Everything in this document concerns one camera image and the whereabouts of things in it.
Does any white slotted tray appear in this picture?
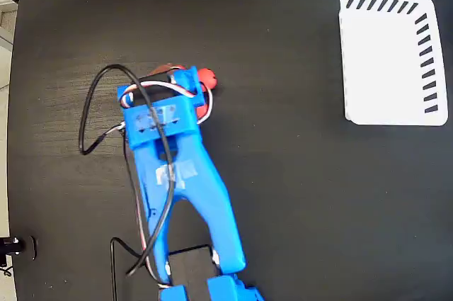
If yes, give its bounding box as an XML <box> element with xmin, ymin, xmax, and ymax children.
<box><xmin>338</xmin><ymin>0</ymin><xmax>449</xmax><ymax>127</ymax></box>

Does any black camera cable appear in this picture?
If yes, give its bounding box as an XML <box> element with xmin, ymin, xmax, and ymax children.
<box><xmin>78</xmin><ymin>63</ymin><xmax>177</xmax><ymax>301</ymax></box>

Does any black clamp mount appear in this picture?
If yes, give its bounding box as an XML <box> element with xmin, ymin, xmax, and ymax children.
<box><xmin>0</xmin><ymin>234</ymin><xmax>38</xmax><ymax>268</ymax></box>

